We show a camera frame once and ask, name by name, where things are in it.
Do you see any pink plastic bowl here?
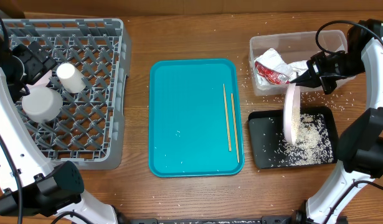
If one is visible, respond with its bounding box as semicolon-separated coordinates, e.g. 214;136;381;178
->
27;70;52;89

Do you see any white round plate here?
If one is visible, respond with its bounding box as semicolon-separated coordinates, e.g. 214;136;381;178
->
283;83;300;145

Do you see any red snack wrapper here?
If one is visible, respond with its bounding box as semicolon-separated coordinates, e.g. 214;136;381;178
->
255;61;289;85

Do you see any cream plastic cup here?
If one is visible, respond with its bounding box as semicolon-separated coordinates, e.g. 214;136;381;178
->
56;63;86;93

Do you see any white paper napkin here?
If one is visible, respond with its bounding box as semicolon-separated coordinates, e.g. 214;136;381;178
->
253;48;308;86

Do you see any grey small bowl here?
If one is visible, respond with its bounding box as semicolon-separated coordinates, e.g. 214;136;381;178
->
22;86;63;123

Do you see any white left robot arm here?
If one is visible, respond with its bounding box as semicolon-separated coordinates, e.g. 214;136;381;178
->
0;29;126;223

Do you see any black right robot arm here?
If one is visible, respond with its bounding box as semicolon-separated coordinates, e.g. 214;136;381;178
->
290;19;383;223

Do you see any grey dishwasher rack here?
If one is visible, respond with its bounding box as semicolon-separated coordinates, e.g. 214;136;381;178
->
0;18;131;170

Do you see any clear plastic bin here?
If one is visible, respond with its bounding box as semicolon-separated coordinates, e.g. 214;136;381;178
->
248;30;348;96

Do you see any black tray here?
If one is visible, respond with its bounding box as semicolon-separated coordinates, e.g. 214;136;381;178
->
248;106;338;169

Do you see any pile of rice grains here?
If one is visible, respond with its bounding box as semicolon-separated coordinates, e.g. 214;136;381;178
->
273;114;334;167

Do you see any teal plastic tray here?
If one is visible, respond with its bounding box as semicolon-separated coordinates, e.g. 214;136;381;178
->
148;58;245;177

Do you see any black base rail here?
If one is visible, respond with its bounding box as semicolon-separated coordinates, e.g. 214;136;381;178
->
119;216;293;224

